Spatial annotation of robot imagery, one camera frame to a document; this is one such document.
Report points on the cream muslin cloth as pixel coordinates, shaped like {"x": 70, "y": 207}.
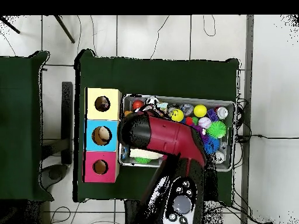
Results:
{"x": 142, "y": 154}

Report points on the colourful dotted cloth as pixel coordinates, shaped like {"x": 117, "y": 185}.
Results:
{"x": 102, "y": 104}

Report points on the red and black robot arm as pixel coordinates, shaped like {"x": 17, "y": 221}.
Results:
{"x": 168, "y": 137}

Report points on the wooden box with three holes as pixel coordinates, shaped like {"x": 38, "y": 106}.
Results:
{"x": 109, "y": 137}

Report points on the red ball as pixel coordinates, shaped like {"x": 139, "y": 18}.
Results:
{"x": 137, "y": 104}

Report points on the yellow smiley face ball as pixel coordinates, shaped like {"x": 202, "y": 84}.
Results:
{"x": 178, "y": 115}

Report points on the dark green table cloth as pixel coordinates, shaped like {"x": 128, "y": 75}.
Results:
{"x": 163, "y": 77}
{"x": 18, "y": 116}

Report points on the green spiky rubber ball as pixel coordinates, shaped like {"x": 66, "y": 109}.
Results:
{"x": 216, "y": 129}
{"x": 143, "y": 160}

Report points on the plain yellow ball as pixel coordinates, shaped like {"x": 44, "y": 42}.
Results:
{"x": 200, "y": 110}

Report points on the purple monster toy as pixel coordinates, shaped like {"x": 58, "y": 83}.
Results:
{"x": 199, "y": 129}

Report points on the black tripod leg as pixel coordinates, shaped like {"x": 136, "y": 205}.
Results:
{"x": 64, "y": 29}
{"x": 10, "y": 25}

